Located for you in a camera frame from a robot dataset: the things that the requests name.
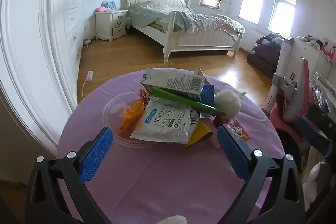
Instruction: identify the white power cable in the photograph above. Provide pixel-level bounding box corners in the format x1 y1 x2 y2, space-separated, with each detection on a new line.
81 40 95 102

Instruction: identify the orange wrapper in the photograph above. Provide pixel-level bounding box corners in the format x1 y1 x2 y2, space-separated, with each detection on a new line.
117 99 145 135

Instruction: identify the green long packet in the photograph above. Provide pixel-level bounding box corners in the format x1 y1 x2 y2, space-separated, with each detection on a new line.
150 86 224 116

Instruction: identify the purple tablecloth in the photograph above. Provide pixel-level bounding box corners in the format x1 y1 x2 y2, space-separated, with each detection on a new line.
56 68 285 224

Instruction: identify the pile of clothes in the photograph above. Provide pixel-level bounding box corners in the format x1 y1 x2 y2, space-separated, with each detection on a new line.
297 35 326 49

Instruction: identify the blue small box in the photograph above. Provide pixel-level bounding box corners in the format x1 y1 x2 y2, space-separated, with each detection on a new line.
201 84 216 109

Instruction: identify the red candy packet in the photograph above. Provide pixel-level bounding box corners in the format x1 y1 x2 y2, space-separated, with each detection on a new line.
140 88 153 105
213 118 250 142

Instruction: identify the white bed frame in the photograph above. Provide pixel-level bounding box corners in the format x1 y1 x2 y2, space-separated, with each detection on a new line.
126 0 243 63

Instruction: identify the white tissue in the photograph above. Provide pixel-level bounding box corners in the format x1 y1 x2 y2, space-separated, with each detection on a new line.
160 216 187 224

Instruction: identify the yellow wrapper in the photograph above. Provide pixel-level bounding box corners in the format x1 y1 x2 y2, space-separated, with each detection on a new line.
184 122 213 148

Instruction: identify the bright window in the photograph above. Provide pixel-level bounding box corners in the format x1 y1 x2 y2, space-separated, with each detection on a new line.
268 0 298 38
239 0 266 22

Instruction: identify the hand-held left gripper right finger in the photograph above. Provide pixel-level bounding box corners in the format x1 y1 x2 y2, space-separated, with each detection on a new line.
217 124 306 224

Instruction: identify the white dresser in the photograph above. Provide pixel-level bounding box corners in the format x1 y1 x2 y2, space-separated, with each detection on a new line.
278 36 336 79

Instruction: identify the white nightstand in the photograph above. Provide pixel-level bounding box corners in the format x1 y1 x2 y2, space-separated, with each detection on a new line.
95 10 129 42

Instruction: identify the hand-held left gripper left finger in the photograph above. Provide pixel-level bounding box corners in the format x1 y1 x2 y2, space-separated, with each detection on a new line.
25 127 114 224

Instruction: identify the grey milk carton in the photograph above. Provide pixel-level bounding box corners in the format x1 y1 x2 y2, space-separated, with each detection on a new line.
139 67 210 102

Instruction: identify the white fluffy ball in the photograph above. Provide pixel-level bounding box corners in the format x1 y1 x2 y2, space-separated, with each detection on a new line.
214 89 247 118

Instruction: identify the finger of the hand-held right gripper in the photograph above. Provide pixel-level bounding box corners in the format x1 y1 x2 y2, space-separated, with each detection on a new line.
302 105 336 161

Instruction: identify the pale floral quilt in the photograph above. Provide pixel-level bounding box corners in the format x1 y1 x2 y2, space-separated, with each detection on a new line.
129 1 246 34

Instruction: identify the white wardrobe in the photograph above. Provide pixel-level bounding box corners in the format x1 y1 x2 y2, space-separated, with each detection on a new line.
0 0 88 148

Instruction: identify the white barcode snack packet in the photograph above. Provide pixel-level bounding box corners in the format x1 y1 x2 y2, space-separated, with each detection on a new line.
130 97 200 144

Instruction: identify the framed photo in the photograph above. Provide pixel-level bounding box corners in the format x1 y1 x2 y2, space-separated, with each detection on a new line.
319 37 336 65

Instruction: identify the blue bag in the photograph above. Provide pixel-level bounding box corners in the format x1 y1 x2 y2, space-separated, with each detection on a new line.
101 1 117 11

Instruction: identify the dark sofa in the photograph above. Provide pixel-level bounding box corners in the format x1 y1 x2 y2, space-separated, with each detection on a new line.
247 32 294 79

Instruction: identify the pink desk chair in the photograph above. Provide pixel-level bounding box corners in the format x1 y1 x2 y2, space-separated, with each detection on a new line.
270 57 311 140

